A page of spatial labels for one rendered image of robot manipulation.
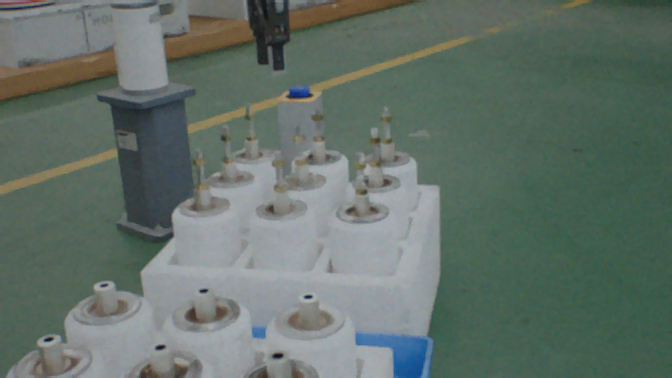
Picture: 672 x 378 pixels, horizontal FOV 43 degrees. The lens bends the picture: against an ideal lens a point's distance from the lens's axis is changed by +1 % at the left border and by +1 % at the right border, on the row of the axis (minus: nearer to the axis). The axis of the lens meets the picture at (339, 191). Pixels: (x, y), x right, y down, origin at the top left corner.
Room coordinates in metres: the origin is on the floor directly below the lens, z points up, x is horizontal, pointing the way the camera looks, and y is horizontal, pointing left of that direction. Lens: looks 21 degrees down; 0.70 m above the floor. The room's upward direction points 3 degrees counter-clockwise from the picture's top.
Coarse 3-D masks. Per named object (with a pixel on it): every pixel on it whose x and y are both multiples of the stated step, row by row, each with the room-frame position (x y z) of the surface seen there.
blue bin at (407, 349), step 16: (256, 336) 1.03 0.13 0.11; (368, 336) 1.00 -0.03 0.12; (384, 336) 1.00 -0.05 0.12; (400, 336) 0.99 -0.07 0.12; (416, 336) 0.99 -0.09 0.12; (400, 352) 0.99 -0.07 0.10; (416, 352) 0.99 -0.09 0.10; (432, 352) 0.96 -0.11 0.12; (400, 368) 0.99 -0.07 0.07; (416, 368) 0.99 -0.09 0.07
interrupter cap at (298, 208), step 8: (272, 200) 1.17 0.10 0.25; (296, 200) 1.17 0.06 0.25; (256, 208) 1.14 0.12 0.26; (264, 208) 1.14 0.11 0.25; (272, 208) 1.15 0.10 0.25; (296, 208) 1.14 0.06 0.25; (304, 208) 1.13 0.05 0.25; (264, 216) 1.11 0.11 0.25; (272, 216) 1.11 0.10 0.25; (280, 216) 1.11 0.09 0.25; (288, 216) 1.10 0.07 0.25; (296, 216) 1.11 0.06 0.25
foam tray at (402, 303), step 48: (432, 192) 1.36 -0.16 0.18; (240, 240) 1.21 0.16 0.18; (432, 240) 1.28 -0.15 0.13; (144, 288) 1.11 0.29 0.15; (192, 288) 1.09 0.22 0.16; (240, 288) 1.07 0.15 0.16; (288, 288) 1.06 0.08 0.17; (336, 288) 1.04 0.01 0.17; (384, 288) 1.03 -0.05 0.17; (432, 288) 1.28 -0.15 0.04
